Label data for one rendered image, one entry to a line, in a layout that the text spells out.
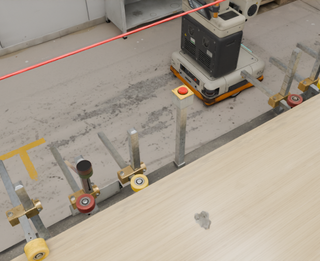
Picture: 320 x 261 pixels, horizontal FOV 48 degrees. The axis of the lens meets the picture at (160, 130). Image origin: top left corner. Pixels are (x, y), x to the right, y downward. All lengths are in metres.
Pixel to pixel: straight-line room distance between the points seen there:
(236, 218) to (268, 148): 0.43
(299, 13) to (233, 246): 3.75
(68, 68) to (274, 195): 2.70
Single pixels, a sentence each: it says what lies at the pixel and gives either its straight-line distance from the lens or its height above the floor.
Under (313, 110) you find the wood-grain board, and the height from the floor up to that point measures 0.90.
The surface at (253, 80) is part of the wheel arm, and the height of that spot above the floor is 0.83.
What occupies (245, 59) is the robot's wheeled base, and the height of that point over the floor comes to 0.28.
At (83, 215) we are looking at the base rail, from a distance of 1.82.
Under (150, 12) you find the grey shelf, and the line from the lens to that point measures 4.34.
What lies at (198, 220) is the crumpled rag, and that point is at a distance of 1.53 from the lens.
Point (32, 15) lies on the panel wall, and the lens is 4.12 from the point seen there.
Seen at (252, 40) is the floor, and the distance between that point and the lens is 4.21.
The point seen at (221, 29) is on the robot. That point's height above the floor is 0.78.
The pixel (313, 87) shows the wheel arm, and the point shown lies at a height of 0.83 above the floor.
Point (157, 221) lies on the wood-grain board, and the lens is 1.53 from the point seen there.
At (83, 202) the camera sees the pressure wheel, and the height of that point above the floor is 0.91.
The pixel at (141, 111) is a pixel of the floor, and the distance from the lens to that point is 3.22.
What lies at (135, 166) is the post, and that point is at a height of 0.90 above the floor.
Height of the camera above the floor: 2.25
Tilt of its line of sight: 47 degrees down
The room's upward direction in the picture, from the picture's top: 1 degrees counter-clockwise
